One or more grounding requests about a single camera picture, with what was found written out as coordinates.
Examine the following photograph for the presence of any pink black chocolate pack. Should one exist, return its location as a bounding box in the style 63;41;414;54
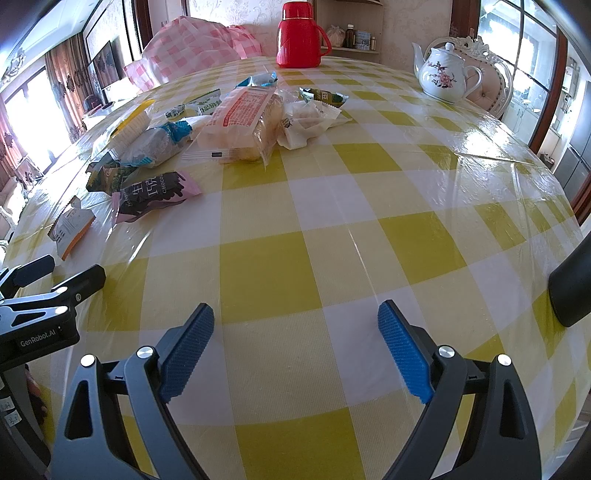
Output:
112;171;201;224

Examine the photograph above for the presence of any blue white snack pack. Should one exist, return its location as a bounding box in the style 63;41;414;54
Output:
118;120;193;168

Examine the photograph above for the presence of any small blue white candy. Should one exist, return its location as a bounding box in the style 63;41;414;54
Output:
165;104;185;119

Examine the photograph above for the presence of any large bread bag red label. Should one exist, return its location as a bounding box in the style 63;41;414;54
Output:
197;86;284;166

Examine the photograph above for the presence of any clear bag white pastry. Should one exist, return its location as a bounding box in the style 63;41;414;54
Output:
277;100;349;150

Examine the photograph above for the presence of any green white milk packet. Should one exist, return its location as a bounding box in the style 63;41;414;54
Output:
185;89;221;116

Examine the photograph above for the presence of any blue silver small packet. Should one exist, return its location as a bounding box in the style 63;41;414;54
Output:
236;72;277;88

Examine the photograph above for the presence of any orange white box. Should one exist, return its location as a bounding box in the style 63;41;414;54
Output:
48;196;95;260

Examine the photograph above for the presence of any dark green snack packet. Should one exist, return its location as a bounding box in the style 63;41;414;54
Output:
86;153;136;195

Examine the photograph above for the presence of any yellow edged clear bag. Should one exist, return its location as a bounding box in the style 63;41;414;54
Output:
91;100;154;160

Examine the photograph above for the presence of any yellow checkered tablecloth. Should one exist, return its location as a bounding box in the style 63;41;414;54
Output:
5;57;590;479

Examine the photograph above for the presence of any pink checkered food cover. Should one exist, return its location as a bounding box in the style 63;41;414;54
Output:
124;16;263;91

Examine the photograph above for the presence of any red thermos jug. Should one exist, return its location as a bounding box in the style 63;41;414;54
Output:
276;1;332;69

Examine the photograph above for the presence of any ornate white chair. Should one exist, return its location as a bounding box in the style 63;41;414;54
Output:
424;35;513;119

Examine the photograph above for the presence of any white floral teapot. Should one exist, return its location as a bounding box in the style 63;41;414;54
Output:
412;42;483;104

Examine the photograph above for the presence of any wooden corner shelf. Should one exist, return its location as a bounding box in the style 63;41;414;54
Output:
312;0;385;63

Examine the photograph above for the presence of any wall television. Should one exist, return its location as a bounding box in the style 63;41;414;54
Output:
88;40;123;104

